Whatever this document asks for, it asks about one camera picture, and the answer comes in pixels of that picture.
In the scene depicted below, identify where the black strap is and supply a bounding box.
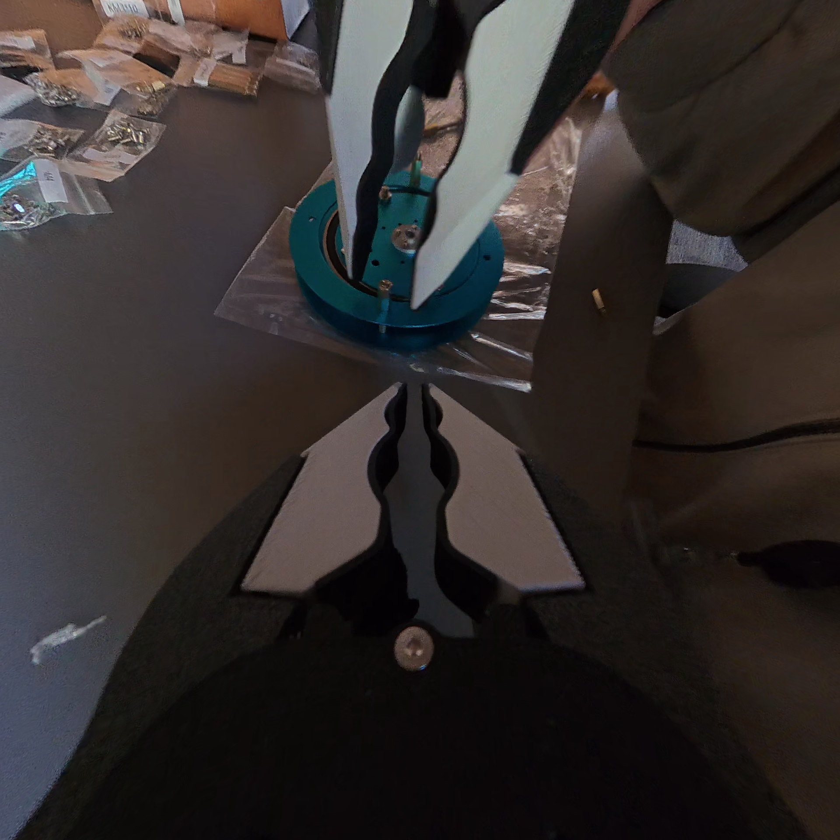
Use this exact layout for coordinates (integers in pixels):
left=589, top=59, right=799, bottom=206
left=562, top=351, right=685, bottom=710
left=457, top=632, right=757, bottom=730
left=633, top=420, right=840, bottom=454

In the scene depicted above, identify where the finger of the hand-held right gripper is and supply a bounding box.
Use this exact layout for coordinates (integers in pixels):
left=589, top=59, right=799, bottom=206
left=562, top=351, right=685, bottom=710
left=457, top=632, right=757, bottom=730
left=325, top=0, right=422, bottom=280
left=410, top=0, right=580, bottom=311

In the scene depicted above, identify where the black chair armrest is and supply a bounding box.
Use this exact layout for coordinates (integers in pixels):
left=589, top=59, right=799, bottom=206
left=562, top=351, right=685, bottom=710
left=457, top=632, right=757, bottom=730
left=656, top=262, right=749, bottom=332

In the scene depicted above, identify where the large clear plastic bag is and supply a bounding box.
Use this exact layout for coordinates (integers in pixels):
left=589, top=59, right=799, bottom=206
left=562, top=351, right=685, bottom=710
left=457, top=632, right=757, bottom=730
left=215, top=118, right=585, bottom=393

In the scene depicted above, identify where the pile of small parts bags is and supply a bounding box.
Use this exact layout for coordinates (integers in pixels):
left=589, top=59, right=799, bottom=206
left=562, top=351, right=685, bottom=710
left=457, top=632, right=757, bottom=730
left=0, top=0, right=316, bottom=232

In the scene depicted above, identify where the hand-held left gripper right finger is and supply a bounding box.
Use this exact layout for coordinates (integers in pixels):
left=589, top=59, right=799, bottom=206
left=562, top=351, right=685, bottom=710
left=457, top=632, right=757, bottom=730
left=422, top=385, right=585, bottom=622

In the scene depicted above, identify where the person's beige jacket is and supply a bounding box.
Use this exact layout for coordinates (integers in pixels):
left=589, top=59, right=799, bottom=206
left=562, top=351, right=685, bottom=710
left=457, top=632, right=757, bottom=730
left=535, top=118, right=840, bottom=840

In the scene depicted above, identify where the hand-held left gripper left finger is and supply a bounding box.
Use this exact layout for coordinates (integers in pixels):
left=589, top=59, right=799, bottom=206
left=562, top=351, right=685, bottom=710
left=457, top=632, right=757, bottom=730
left=240, top=385, right=409, bottom=635

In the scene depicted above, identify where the teal round turntable base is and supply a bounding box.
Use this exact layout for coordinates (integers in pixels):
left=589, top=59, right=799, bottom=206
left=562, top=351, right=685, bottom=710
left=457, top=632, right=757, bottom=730
left=289, top=169, right=505, bottom=352

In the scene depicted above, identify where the orange cardboard box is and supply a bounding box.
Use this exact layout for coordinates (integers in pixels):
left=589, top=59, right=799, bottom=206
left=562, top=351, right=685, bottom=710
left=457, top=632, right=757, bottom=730
left=92, top=0, right=319, bottom=43

